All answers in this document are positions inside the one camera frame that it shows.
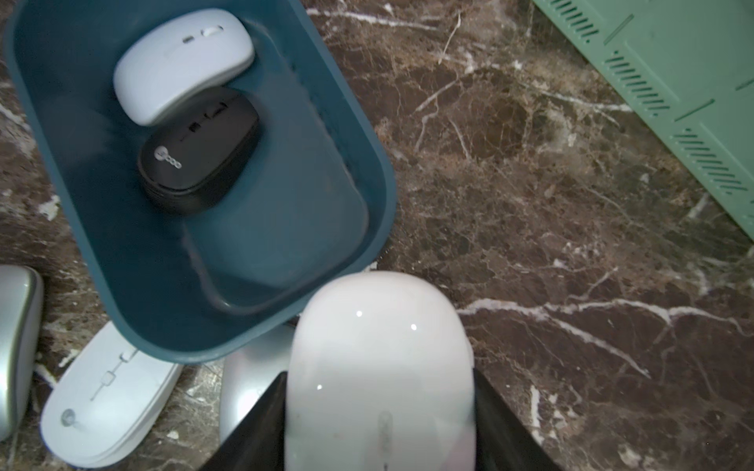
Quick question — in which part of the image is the white rounded mouse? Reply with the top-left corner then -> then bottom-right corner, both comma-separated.
284,271 -> 476,470

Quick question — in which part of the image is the teal storage box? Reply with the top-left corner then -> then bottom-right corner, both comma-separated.
4,1 -> 397,363

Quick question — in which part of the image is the black mouse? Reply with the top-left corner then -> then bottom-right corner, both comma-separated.
137,86 -> 262,215

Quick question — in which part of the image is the silver mouse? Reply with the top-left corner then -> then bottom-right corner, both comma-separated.
1,265 -> 44,441
219,324 -> 295,443

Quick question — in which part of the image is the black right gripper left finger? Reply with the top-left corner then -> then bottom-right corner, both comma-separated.
200,371 -> 288,471

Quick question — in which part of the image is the light grey flat mouse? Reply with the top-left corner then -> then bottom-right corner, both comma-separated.
113,8 -> 255,127

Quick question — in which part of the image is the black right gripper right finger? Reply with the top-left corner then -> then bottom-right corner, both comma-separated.
473,368 -> 562,471

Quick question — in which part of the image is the green file organizer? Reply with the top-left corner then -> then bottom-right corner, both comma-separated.
536,0 -> 753,235

